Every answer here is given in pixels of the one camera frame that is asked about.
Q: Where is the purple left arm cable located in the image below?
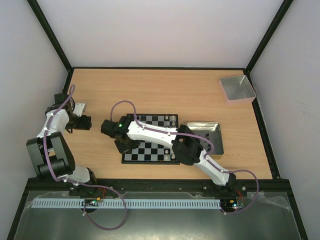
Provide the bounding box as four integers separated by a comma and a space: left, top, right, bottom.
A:
42, 84, 128, 231

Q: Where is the black frame post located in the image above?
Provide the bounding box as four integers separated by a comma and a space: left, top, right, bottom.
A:
245, 0, 294, 73
26, 0, 74, 73

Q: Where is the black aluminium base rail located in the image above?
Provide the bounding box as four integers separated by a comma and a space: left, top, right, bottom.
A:
24, 177, 293, 197

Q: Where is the black frame post left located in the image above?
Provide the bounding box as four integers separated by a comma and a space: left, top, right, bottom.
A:
26, 0, 74, 73

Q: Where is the white chess piece row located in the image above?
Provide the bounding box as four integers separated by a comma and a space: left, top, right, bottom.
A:
164, 115, 176, 162

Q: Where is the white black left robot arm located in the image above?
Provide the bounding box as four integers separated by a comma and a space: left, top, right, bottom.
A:
26, 93, 97, 186

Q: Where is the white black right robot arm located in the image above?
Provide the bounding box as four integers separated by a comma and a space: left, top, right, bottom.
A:
100, 116, 236, 196

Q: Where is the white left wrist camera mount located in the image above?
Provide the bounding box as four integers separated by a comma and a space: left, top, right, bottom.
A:
73, 103, 86, 117

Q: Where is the white slotted cable duct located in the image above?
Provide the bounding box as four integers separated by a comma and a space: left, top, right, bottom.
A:
31, 198, 221, 210

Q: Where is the black frame post right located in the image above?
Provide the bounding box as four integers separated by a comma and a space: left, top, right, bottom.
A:
245, 0, 294, 73

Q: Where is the gold metal tin tray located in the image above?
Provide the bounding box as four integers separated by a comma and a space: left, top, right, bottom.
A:
185, 121, 224, 160

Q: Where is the black white chess board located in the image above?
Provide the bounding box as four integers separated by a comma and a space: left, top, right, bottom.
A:
121, 113, 180, 165

